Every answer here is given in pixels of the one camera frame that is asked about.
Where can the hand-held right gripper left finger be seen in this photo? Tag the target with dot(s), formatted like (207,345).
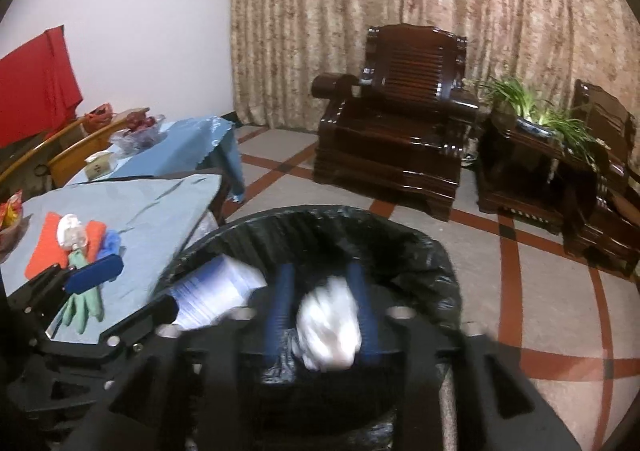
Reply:
(281,306)

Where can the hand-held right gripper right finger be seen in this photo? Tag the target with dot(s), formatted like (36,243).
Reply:
(364,311)

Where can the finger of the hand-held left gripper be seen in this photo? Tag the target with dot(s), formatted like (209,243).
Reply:
(135,318)
(95,276)

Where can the green rubber glove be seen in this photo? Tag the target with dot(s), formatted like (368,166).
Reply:
(82,306)

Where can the blue cloth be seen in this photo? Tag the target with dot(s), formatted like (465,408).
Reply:
(109,243)

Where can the white tissue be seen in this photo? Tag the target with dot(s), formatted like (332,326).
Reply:
(330,326)

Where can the orange cloth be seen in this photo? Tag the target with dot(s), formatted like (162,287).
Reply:
(45,251)

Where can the bin with black bag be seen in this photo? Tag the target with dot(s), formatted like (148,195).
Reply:
(400,251)

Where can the white rubber glove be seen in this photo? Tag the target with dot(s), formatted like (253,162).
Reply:
(72,231)

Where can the white printed paper packet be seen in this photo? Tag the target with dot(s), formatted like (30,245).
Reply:
(215,288)

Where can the glass snack bowl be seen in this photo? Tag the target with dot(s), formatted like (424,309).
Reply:
(10,236)

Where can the pile of red snack packets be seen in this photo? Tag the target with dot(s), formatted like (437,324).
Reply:
(10,208)

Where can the tissue box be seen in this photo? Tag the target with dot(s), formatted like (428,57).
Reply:
(100,167)

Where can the wooden cabinet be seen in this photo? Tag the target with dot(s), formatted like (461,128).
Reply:
(65,146)

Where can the glass fruit bowl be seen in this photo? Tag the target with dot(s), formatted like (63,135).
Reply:
(130,138)

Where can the orange-red bag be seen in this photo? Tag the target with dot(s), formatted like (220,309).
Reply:
(99,118)

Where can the blue tablecloth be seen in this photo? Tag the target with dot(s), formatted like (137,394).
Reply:
(190,146)

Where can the red apple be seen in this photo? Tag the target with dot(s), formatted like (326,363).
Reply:
(150,122)
(135,120)

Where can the dark wooden armchair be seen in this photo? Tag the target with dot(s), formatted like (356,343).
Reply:
(395,131)
(605,181)

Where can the red cloth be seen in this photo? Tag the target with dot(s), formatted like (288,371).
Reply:
(35,91)

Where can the dark wooden side table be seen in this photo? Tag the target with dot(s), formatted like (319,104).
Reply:
(530,181)

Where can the green potted plant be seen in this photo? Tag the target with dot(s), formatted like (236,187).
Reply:
(520,98)

